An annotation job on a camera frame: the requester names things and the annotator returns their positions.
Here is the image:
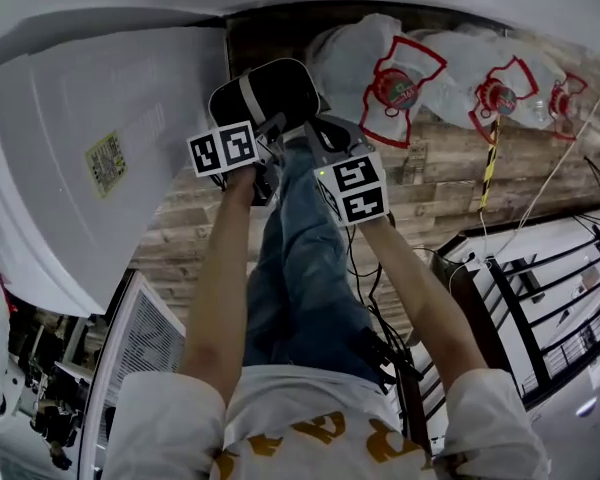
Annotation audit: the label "person's left forearm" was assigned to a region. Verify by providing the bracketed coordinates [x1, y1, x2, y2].
[182, 167, 262, 405]

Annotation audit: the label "person's blue jeans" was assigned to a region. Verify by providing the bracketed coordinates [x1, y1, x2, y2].
[242, 142, 387, 385]

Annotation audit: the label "yellow black striped floor strip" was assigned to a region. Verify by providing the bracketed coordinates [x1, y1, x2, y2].
[478, 117, 502, 213]

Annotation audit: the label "white water dispenser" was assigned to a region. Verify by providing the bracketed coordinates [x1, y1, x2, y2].
[0, 22, 231, 319]

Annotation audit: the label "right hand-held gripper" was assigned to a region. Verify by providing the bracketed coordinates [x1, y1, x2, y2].
[304, 116, 390, 227]

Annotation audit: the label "clear water jug red handle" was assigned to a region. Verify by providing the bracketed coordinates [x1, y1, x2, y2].
[422, 22, 540, 133]
[519, 62, 590, 143]
[307, 12, 449, 150]

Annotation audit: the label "white framed wire glass panel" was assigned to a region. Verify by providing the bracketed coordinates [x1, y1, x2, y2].
[77, 272, 187, 480]

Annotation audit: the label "person's right forearm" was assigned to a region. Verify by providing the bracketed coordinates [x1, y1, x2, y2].
[358, 215, 489, 400]

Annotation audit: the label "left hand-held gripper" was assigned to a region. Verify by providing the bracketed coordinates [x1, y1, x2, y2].
[187, 112, 289, 205]

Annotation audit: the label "black and white VR headset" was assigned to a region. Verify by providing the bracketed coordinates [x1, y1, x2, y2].
[208, 57, 322, 137]

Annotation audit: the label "black cable bundle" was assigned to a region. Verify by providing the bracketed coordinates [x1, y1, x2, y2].
[344, 222, 425, 395]

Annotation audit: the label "person's white printed shirt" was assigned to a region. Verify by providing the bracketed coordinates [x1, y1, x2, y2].
[102, 365, 551, 480]

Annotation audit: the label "white cable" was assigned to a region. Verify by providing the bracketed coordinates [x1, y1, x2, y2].
[479, 67, 600, 265]

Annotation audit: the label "black metal railing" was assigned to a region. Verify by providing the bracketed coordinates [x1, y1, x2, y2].
[484, 207, 600, 412]

